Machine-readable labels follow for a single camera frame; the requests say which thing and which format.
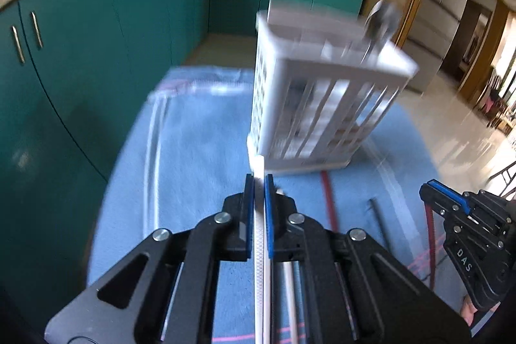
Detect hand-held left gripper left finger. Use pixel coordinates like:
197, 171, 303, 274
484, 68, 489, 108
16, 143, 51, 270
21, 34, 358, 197
44, 174, 254, 344

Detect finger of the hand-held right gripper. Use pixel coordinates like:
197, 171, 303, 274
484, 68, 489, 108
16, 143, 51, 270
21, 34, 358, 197
419, 185, 465, 224
427, 179, 473, 213

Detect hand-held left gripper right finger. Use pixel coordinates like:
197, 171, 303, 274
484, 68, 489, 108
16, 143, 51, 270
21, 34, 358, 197
264, 174, 472, 344

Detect white patterned chopstick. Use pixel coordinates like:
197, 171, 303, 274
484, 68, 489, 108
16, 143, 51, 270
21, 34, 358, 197
253, 155, 272, 344

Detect white plastic utensil basket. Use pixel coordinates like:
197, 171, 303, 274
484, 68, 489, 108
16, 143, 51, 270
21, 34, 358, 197
247, 0, 419, 177

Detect person's right hand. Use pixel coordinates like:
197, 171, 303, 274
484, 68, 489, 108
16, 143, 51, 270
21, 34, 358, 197
461, 293, 479, 326

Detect red chopstick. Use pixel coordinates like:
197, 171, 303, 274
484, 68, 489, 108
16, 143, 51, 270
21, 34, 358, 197
320, 172, 340, 232
423, 203, 439, 289

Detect dark chopstick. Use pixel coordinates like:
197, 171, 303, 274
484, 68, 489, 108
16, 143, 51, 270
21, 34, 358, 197
369, 198, 394, 249

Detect blue striped cloth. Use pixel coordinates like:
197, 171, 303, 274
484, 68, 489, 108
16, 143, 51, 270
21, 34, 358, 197
86, 66, 480, 344

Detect dark wooden chair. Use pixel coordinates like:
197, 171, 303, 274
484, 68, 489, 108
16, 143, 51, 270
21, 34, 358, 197
476, 74, 513, 131

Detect silver refrigerator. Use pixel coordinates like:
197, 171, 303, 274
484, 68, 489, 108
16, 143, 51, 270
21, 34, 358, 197
397, 0, 474, 93

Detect metal spoon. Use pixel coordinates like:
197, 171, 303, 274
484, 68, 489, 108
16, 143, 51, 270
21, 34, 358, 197
361, 0, 402, 63

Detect teal kitchen cabinets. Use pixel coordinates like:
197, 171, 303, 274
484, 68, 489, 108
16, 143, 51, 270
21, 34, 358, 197
0, 0, 369, 329

